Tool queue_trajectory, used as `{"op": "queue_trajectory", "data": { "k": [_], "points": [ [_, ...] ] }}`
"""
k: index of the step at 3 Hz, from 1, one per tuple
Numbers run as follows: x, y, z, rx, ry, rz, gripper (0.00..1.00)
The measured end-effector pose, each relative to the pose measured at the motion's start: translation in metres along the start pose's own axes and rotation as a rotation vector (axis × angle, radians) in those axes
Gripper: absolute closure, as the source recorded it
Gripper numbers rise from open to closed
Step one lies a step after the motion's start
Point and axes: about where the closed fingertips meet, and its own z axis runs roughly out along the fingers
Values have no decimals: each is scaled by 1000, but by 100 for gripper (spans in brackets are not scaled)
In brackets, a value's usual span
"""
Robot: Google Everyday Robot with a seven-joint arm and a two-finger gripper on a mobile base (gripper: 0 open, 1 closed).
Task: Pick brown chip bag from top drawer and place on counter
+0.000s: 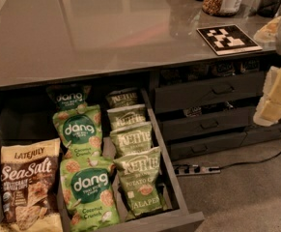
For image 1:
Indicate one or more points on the brown Late July chip bag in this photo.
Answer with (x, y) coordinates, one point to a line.
(28, 187)

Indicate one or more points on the far right grey drawer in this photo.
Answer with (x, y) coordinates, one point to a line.
(260, 135)

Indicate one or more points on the black white fiducial marker tile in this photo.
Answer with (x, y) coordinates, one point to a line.
(228, 39)

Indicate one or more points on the green dang chip bag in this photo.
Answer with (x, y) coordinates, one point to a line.
(80, 131)
(88, 194)
(69, 96)

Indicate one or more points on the rear Kettle chip bag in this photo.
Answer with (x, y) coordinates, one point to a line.
(123, 97)

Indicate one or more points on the front Kettle jalapeno chip bag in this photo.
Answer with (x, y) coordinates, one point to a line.
(137, 175)

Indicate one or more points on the lower right grey drawer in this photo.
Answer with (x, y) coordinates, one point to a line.
(179, 151)

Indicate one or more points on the rear green Dang chip bag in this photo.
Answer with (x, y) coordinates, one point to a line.
(69, 96)

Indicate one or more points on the open grey top drawer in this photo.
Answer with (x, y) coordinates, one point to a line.
(26, 117)

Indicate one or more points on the front green Dang chip bag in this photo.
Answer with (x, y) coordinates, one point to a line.
(88, 194)

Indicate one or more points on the middle green Dang chip bag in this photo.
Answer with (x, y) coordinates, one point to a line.
(80, 131)

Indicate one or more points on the grey power strip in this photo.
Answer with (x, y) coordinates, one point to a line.
(194, 170)

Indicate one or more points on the middle right grey drawer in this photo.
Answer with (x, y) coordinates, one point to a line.
(212, 122)

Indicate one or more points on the upper right grey drawer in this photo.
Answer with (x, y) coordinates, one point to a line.
(210, 91)

